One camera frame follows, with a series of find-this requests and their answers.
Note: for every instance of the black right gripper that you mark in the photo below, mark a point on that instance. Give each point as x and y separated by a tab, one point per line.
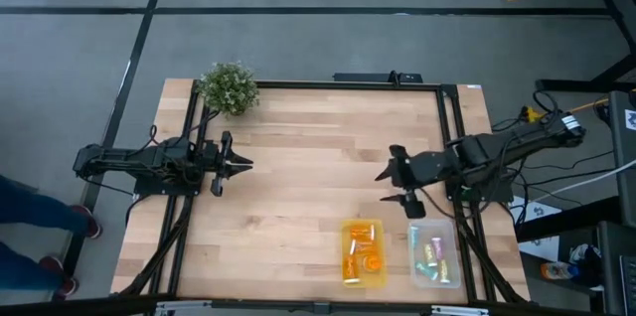
425	169

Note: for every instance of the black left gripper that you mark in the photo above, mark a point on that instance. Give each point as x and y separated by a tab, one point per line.
218	159

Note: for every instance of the teal medicine bottle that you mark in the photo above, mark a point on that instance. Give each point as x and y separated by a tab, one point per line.
426	270
413	237

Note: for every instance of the pink medicine bottle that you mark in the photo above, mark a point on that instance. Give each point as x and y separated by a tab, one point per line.
436	248

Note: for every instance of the yellow medicine bottle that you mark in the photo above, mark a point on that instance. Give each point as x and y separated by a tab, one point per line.
443	271
430	255

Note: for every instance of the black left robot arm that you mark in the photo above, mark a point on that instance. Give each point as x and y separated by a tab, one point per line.
124	159

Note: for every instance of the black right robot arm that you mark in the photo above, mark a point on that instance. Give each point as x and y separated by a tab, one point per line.
517	139

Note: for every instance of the yellow plastic bin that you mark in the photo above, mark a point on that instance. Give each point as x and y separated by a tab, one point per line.
380	229

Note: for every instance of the clear plastic bin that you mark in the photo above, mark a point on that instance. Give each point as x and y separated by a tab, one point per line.
449	236

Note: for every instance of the green plant in black pot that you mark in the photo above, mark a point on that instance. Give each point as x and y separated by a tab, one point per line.
229	88

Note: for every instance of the black device bar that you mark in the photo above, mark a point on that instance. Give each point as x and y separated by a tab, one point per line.
367	77

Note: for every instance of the orange drink bottle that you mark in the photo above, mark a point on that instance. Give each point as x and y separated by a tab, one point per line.
559	270

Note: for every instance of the black desk leg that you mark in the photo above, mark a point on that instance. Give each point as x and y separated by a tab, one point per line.
571	85

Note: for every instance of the person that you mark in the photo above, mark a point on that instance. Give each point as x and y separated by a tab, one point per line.
30	206

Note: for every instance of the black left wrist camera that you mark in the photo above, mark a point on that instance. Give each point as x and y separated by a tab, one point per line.
217	187

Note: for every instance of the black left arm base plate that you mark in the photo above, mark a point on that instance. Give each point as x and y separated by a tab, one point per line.
149	188

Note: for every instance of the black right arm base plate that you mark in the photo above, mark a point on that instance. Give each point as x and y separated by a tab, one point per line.
497	194

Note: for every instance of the black aluminium table frame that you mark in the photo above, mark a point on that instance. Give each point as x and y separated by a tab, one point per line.
348	85

